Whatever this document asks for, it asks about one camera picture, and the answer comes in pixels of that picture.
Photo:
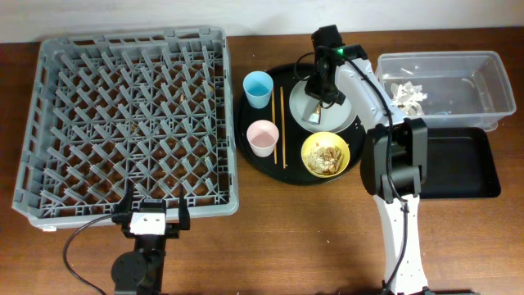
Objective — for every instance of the clear plastic bin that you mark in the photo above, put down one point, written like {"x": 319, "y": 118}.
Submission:
{"x": 463, "y": 88}

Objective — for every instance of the pink plastic cup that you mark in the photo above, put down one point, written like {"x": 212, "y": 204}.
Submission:
{"x": 261, "y": 136}

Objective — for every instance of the food scraps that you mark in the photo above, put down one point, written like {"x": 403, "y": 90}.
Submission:
{"x": 324, "y": 160}

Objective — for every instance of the gold foil wrapper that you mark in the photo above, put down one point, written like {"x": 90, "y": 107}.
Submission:
{"x": 312, "y": 113}

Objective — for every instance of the white paper napkin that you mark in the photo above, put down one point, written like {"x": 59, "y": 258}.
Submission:
{"x": 408, "y": 97}

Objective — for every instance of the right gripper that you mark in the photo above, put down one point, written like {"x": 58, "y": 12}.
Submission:
{"x": 309, "y": 88}

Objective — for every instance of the round black serving tray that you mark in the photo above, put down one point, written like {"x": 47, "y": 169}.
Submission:
{"x": 295, "y": 173}

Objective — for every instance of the right wooden chopstick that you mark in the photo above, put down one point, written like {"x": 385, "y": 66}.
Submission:
{"x": 283, "y": 128}

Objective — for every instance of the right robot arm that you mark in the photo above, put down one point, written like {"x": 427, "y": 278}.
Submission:
{"x": 393, "y": 163}

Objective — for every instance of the left wooden chopstick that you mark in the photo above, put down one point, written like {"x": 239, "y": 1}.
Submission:
{"x": 273, "y": 117}

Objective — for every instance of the grey plastic dishwasher rack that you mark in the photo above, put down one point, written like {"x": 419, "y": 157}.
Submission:
{"x": 151, "y": 111}

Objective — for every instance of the grey round plate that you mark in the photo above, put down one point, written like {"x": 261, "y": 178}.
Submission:
{"x": 333, "y": 119}

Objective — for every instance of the black rectangular tray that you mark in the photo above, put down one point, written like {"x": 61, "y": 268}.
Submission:
{"x": 460, "y": 165}

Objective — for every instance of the wooden chopstick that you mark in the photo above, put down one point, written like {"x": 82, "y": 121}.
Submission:
{"x": 283, "y": 128}
{"x": 273, "y": 117}

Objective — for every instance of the light blue plastic cup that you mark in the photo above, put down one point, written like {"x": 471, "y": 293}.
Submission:
{"x": 258, "y": 86}

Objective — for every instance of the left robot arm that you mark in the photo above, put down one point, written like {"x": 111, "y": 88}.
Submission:
{"x": 141, "y": 270}

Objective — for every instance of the yellow bowl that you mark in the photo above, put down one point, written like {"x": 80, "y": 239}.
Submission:
{"x": 324, "y": 139}

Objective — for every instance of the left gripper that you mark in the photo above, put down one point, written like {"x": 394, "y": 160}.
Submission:
{"x": 172, "y": 230}

